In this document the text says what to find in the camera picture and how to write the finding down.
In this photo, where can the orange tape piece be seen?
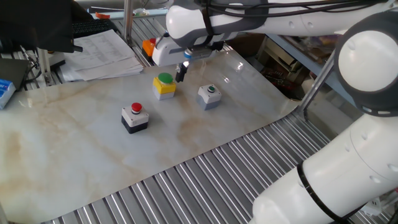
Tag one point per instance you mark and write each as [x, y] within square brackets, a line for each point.
[102, 15]

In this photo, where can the white device black base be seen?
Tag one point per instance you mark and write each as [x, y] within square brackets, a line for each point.
[56, 57]

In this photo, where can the marble pattern mat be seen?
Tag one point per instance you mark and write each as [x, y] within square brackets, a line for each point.
[77, 161]

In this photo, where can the silver camera with blue cap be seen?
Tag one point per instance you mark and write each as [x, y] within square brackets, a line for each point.
[200, 54]

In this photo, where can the blue white tissue pack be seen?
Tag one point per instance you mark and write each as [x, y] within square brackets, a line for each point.
[6, 91]

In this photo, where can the grey metal shelf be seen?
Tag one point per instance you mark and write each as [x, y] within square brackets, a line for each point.
[298, 53]

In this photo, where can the red button white black box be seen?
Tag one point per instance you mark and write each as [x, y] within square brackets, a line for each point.
[135, 119]

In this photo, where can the brown cardboard box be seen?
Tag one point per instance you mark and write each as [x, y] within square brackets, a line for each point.
[248, 45]

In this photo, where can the dark grey laptop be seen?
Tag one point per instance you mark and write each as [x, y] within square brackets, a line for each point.
[12, 71]

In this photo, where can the white power strip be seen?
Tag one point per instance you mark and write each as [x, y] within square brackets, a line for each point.
[373, 207]

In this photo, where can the small green button grey box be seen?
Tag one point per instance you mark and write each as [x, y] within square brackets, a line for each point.
[209, 98]

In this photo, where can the aluminium frame profile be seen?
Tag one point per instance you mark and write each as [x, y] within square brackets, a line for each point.
[45, 65]
[314, 88]
[128, 21]

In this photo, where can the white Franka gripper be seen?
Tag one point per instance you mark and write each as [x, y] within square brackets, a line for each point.
[164, 56]

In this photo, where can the black monitor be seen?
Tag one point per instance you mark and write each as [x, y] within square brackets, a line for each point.
[37, 25]

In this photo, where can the white crumpled cloth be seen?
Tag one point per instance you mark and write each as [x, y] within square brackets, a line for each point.
[141, 12]

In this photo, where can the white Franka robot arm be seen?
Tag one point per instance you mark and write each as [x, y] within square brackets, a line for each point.
[357, 62]

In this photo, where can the stack of printed paper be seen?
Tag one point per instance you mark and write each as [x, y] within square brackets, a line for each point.
[99, 56]

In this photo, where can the orange box red button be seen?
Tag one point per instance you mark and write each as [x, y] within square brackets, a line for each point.
[147, 48]

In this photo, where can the green mushroom button yellow box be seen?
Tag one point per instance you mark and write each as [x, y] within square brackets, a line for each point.
[164, 88]

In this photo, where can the black keyboard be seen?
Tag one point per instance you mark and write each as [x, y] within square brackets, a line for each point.
[93, 27]

